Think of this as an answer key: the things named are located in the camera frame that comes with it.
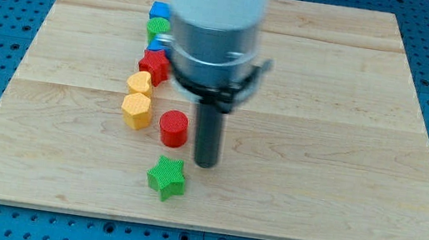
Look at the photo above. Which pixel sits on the green star block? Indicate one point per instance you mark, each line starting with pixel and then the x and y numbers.
pixel 167 178

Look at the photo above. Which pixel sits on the red cylinder block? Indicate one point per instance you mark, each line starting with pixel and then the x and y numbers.
pixel 173 128

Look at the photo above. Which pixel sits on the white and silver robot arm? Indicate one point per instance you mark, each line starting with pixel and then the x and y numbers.
pixel 214 45

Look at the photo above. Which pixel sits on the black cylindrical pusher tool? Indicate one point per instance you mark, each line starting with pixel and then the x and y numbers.
pixel 209 123

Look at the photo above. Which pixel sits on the light wooden board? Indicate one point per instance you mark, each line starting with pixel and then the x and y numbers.
pixel 332 146

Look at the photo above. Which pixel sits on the red star block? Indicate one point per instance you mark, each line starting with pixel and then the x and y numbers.
pixel 156 63

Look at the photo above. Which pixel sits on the blue block behind arm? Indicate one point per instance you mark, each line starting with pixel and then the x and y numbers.
pixel 156 45

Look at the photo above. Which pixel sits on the yellow hexagon block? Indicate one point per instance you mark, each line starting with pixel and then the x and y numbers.
pixel 137 110

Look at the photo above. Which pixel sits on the blue cube block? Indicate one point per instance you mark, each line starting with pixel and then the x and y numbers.
pixel 160 10

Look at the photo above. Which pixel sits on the green cylinder block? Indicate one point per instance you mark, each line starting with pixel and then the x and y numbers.
pixel 155 26

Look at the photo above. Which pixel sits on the yellow heart block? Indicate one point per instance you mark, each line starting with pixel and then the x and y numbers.
pixel 140 82

